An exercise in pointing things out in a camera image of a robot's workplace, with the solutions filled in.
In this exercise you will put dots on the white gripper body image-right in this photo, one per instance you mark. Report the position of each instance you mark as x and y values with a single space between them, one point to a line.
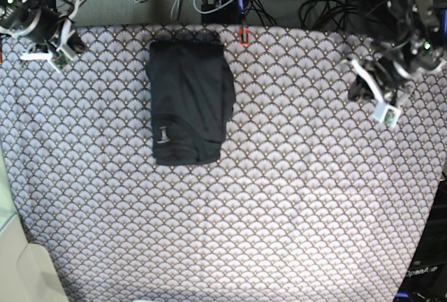
390 84

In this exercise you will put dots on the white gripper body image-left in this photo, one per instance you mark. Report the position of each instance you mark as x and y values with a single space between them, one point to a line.
50 36

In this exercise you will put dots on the dark grey T-shirt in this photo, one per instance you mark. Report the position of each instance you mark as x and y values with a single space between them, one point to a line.
192 98

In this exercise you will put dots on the blue clamp right edge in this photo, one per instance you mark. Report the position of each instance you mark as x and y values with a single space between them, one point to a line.
443 14

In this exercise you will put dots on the fan-patterned table cloth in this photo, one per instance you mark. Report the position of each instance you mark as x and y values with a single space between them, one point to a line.
310 200

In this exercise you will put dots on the red table clamp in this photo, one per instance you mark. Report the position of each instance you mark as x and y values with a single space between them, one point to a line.
243 35

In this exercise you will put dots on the black OpenArm case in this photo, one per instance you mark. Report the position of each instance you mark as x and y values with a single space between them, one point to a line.
425 279

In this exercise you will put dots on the beige plastic bin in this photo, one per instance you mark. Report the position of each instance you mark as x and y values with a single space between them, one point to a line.
27 271

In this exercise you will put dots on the blue clamp handle centre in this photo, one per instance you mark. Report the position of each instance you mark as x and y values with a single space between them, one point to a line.
240 7

